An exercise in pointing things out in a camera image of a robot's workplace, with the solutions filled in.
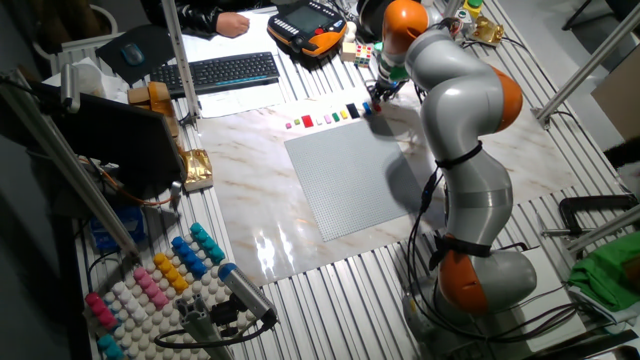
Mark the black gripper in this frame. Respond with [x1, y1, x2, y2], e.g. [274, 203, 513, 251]
[368, 78, 407, 108]

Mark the black jacket sleeve forearm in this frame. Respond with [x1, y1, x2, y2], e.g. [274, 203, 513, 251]
[139, 0, 266, 39]

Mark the grey Lego baseplate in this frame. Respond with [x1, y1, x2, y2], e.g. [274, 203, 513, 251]
[283, 118, 426, 243]

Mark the person bare hand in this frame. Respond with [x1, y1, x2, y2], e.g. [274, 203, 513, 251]
[215, 10, 251, 39]

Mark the Rubik's cube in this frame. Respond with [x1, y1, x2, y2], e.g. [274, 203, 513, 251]
[353, 43, 375, 69]

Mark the large black round spool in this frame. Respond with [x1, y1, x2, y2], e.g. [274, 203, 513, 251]
[355, 0, 389, 41]

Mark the black orange teach pendant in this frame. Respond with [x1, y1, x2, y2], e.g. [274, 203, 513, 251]
[266, 0, 348, 58]

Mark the gold foil wrapped object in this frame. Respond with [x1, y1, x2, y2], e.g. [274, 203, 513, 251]
[469, 14, 505, 46]

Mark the yellow green emergency stop button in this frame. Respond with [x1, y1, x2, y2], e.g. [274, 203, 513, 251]
[452, 0, 484, 24]

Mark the white printed paper sheet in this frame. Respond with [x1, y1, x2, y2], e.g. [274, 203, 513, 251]
[197, 82, 286, 120]

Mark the white printed booklet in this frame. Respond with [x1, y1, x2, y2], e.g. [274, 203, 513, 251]
[182, 12, 281, 59]

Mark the black keyboard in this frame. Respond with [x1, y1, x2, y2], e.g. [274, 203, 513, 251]
[149, 51, 281, 99]

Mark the marble pattern table mat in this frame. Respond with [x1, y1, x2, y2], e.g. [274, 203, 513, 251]
[197, 87, 581, 287]

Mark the gold foil bag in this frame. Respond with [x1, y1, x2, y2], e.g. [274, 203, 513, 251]
[178, 148, 215, 194]

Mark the long teal foam block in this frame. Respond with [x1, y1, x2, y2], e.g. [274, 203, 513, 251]
[189, 222, 226, 265]

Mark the black mouse pad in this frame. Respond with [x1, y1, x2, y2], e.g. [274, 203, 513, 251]
[94, 23, 176, 86]

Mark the black clamp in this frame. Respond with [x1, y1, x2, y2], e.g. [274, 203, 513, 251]
[557, 193, 640, 236]

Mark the brown cardboard box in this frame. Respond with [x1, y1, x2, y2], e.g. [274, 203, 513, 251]
[591, 59, 640, 141]

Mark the blue foam block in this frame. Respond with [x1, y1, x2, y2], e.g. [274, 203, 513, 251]
[170, 235, 209, 280]

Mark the dark computer mouse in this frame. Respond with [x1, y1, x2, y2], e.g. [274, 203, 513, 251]
[120, 42, 146, 67]

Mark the white studded foam board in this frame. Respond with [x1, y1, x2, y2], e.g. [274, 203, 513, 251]
[82, 219, 256, 360]

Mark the black monitor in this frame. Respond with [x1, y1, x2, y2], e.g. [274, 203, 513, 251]
[29, 82, 187, 199]

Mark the yellow foam block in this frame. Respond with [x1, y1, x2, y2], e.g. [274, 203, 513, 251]
[152, 252, 190, 295]

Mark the white chair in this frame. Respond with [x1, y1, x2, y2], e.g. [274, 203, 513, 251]
[32, 3, 119, 61]

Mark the green cloth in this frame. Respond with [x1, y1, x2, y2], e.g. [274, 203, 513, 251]
[568, 230, 640, 312]

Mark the white plastic bag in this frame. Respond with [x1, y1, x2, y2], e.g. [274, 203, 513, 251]
[42, 57, 129, 104]

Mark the short aluminium extrusion piece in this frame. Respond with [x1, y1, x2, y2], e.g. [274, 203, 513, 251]
[174, 294, 236, 360]

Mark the blue packet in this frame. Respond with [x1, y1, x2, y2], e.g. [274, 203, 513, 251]
[89, 204, 146, 251]

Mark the pink foam block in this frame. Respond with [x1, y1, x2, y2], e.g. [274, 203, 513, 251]
[132, 266, 171, 311]

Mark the long diagonal aluminium bar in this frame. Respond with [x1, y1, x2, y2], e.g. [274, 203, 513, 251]
[0, 69, 141, 261]

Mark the white foam block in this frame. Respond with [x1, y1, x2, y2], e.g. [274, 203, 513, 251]
[110, 280, 150, 326]

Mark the magenta foam block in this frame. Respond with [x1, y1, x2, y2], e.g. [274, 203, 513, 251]
[84, 292, 120, 331]

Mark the short teal foam block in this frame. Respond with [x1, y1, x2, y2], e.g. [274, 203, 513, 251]
[96, 333, 125, 360]

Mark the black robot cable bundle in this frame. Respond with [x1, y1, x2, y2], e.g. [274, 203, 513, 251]
[405, 164, 581, 346]

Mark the aluminium frame post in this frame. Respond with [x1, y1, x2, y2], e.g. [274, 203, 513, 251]
[534, 3, 640, 126]
[160, 0, 202, 121]

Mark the grey camera blue cap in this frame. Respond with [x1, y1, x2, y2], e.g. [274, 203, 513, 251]
[217, 262, 279, 324]

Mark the orange cable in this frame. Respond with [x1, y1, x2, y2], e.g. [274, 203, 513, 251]
[89, 159, 174, 207]

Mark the black camera cable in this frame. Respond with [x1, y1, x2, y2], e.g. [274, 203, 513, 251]
[153, 319, 271, 350]

